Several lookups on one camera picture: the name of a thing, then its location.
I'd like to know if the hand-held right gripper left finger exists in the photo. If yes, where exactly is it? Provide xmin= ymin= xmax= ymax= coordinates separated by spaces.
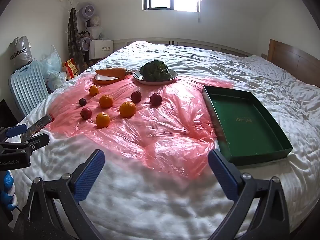
xmin=15 ymin=149 xmax=105 ymax=240

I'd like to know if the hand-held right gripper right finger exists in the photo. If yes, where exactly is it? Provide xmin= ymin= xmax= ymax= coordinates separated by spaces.
xmin=208 ymin=149 xmax=292 ymax=240

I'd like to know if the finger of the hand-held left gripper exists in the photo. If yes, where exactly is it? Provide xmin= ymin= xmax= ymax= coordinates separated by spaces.
xmin=0 ymin=124 xmax=27 ymax=144
xmin=0 ymin=133 xmax=50 ymax=156

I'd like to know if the green tray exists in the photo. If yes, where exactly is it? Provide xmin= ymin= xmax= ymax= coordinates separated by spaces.
xmin=201 ymin=85 xmax=293 ymax=167

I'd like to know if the large orange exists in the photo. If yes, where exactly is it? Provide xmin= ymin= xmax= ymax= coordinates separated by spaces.
xmin=119 ymin=101 xmax=137 ymax=118

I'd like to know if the person's left hand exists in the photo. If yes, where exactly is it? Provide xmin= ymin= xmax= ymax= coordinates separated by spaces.
xmin=0 ymin=171 xmax=18 ymax=212

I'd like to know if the light blue suitcase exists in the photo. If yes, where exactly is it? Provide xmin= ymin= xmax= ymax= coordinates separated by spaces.
xmin=10 ymin=61 xmax=49 ymax=117

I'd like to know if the pink plastic sheet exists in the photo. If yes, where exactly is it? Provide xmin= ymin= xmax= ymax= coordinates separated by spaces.
xmin=46 ymin=74 xmax=234 ymax=179

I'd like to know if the clear plastic bag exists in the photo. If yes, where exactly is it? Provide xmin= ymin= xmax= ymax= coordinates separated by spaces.
xmin=41 ymin=45 xmax=67 ymax=92

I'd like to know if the grey printed bag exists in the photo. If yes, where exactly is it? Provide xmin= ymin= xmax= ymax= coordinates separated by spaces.
xmin=9 ymin=37 xmax=33 ymax=70

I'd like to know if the red and yellow box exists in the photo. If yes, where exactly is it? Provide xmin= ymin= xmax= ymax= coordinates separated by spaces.
xmin=65 ymin=58 xmax=79 ymax=80

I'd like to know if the orange plate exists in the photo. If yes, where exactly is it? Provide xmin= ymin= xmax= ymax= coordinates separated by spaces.
xmin=94 ymin=73 xmax=125 ymax=85

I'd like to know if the carrot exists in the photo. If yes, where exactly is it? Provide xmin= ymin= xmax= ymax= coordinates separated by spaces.
xmin=95 ymin=67 xmax=133 ymax=77

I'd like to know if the white plate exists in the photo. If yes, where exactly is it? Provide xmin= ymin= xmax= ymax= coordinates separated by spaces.
xmin=132 ymin=69 xmax=178 ymax=85

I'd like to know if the small white fan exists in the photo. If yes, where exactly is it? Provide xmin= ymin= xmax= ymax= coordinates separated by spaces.
xmin=79 ymin=37 xmax=91 ymax=53
xmin=81 ymin=3 xmax=97 ymax=19

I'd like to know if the plaid scarf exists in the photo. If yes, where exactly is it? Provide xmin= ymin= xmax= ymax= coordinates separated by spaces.
xmin=67 ymin=7 xmax=83 ymax=60

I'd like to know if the white cardboard box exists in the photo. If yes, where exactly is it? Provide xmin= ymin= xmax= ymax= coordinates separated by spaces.
xmin=89 ymin=39 xmax=114 ymax=60

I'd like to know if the green leafy vegetable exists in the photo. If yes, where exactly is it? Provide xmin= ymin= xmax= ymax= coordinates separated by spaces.
xmin=139 ymin=59 xmax=172 ymax=82

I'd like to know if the white plastic bag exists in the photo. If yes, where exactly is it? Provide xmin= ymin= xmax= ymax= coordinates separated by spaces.
xmin=89 ymin=15 xmax=104 ymax=40

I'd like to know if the wooden headboard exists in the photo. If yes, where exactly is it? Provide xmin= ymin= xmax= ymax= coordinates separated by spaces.
xmin=267 ymin=39 xmax=320 ymax=88

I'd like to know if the white coat rack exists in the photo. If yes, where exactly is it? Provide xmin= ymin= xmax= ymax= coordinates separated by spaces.
xmin=61 ymin=0 xmax=87 ymax=40

